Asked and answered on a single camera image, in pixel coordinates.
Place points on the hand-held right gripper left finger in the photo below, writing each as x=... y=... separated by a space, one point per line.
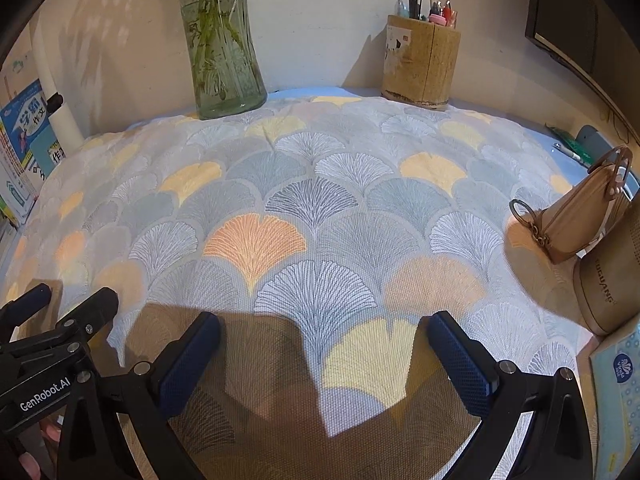
x=192 y=360

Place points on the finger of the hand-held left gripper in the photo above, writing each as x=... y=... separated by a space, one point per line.
x=95 y=305
x=32 y=300

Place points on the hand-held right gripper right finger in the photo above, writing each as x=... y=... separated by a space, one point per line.
x=460 y=360

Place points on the person's left hand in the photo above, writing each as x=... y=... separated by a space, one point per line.
x=50 y=427

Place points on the beige cylinder flask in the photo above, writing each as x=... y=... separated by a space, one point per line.
x=607 y=290

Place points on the blue tissue pack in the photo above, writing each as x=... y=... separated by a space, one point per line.
x=620 y=400

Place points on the blue white workbook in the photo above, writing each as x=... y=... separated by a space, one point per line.
x=27 y=130

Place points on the tan handbag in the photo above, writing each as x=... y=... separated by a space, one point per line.
x=570 y=225

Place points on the leaf pattern tablecloth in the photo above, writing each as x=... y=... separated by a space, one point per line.
x=325 y=185

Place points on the silver pen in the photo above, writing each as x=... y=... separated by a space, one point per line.
x=565 y=150

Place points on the green pack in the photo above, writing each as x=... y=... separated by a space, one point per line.
x=567 y=137

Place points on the glass vase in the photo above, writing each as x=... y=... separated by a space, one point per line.
x=225 y=85

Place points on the grey round container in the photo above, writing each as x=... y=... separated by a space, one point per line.
x=592 y=137

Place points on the wooden pen holder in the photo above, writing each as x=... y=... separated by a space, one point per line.
x=425 y=65

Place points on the bunch of pens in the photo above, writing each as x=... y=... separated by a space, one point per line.
x=413 y=0

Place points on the black television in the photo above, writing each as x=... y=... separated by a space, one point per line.
x=575 y=10

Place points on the white lamp post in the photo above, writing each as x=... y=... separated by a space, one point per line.
x=67 y=125

